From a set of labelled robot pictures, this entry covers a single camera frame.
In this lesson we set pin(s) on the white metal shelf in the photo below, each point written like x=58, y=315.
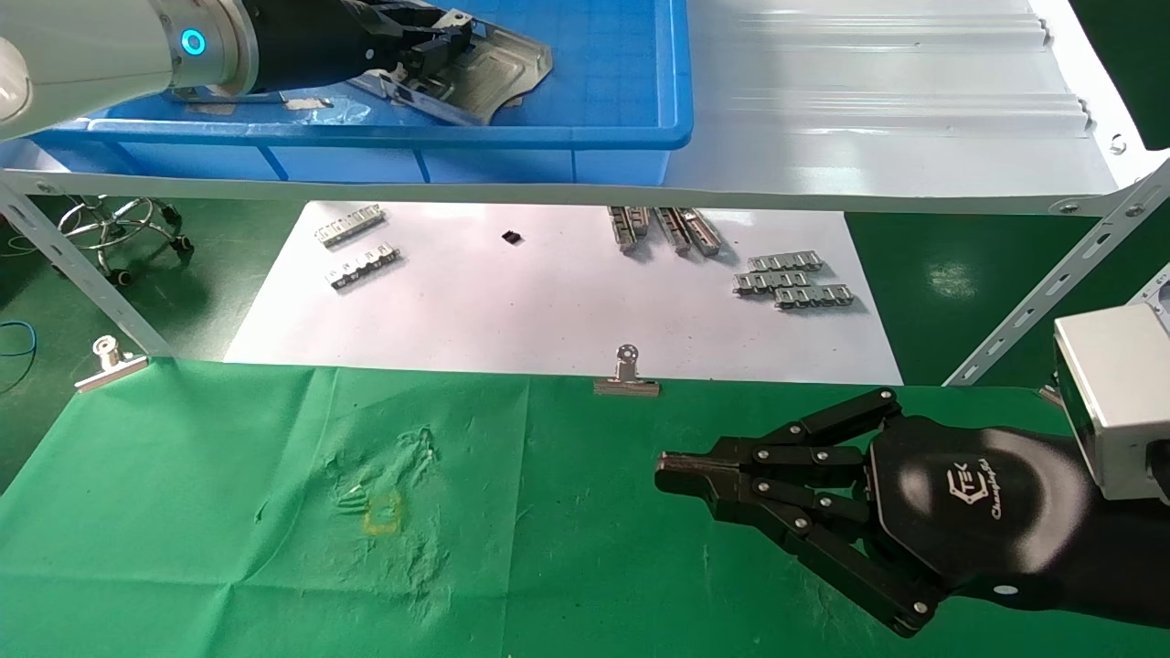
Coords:
x=868, y=119

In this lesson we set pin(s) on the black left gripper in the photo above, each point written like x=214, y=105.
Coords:
x=366, y=37

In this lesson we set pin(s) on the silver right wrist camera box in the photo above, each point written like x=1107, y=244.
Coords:
x=1124, y=402

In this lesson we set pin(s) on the small silver rail part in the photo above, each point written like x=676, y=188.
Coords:
x=641, y=219
x=784, y=263
x=813, y=297
x=623, y=230
x=364, y=266
x=349, y=226
x=704, y=234
x=771, y=282
x=675, y=232

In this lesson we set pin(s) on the silver binder clip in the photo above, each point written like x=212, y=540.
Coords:
x=627, y=384
x=110, y=370

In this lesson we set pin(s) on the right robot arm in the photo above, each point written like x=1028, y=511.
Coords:
x=1133, y=557

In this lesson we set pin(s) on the white paper sheet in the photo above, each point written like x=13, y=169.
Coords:
x=548, y=311

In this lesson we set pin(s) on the blue plastic bin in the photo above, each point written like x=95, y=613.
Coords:
x=603, y=82

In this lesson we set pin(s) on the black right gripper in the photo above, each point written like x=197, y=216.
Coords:
x=969, y=512

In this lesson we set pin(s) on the chrome stool base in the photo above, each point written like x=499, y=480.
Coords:
x=119, y=224

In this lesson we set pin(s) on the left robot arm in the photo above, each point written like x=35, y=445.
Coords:
x=91, y=55

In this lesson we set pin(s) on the grey tape strip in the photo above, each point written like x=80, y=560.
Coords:
x=210, y=109
x=309, y=102

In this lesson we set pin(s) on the green cloth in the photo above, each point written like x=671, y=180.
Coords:
x=366, y=548

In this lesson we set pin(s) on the slotted white angle strut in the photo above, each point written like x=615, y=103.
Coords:
x=82, y=270
x=1051, y=283
x=1154, y=285

